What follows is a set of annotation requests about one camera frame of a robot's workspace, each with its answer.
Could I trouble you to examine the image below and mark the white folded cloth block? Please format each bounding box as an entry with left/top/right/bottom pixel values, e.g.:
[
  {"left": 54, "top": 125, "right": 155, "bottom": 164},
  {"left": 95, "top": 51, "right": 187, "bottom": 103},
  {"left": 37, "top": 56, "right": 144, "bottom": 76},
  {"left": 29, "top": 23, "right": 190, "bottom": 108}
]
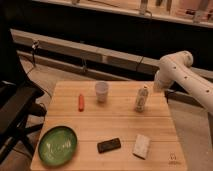
[{"left": 133, "top": 134, "right": 150, "bottom": 159}]

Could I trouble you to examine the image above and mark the translucent plastic cup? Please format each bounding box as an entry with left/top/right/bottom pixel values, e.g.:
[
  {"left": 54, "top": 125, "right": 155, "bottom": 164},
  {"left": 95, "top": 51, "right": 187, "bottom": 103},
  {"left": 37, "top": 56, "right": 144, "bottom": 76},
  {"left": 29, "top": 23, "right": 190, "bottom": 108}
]
[{"left": 95, "top": 81, "right": 109, "bottom": 103}]

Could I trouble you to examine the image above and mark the small clamp stand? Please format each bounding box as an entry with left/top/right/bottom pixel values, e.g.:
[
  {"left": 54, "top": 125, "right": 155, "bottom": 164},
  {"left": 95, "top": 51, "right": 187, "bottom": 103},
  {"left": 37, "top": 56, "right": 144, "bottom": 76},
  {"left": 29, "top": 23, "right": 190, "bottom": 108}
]
[{"left": 27, "top": 40, "right": 39, "bottom": 75}]

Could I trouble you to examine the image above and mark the green round plate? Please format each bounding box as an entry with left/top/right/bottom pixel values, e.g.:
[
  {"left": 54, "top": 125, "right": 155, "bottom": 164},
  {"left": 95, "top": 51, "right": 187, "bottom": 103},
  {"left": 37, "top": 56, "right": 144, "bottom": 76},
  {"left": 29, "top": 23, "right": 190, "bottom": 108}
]
[{"left": 38, "top": 126, "right": 78, "bottom": 167}]

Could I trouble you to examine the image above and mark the black chair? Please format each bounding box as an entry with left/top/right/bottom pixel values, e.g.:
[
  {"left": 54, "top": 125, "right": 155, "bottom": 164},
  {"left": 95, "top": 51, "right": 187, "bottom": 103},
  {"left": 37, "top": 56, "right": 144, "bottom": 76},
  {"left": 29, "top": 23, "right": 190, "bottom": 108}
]
[{"left": 0, "top": 0, "right": 46, "bottom": 165}]

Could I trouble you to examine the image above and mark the white labelled bottle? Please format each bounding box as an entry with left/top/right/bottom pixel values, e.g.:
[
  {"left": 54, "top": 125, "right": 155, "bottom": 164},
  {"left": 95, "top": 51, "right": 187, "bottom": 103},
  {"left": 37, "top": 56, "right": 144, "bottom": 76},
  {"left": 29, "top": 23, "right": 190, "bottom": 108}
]
[{"left": 135, "top": 86, "right": 149, "bottom": 112}]

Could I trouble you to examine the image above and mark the black hanging cable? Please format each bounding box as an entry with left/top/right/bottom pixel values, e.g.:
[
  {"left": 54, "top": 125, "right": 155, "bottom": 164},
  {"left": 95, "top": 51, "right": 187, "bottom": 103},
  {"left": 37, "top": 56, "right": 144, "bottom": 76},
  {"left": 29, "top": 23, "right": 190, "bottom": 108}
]
[{"left": 135, "top": 9, "right": 154, "bottom": 72}]

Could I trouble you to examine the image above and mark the black rectangular sponge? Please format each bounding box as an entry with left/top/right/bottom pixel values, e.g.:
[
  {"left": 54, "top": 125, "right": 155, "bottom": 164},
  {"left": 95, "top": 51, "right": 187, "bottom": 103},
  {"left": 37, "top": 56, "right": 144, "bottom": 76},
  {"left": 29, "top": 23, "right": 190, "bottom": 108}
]
[{"left": 97, "top": 138, "right": 121, "bottom": 153}]

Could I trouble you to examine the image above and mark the orange carrot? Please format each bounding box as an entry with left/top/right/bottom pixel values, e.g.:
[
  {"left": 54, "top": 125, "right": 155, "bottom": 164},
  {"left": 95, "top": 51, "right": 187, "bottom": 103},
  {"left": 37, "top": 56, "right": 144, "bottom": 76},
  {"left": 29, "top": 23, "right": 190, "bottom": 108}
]
[{"left": 78, "top": 94, "right": 85, "bottom": 112}]

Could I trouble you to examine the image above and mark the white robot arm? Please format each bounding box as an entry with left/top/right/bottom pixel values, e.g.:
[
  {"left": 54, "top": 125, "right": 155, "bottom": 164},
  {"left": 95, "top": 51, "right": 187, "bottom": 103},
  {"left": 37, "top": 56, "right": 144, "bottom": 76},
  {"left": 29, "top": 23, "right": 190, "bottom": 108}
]
[{"left": 153, "top": 51, "right": 213, "bottom": 116}]

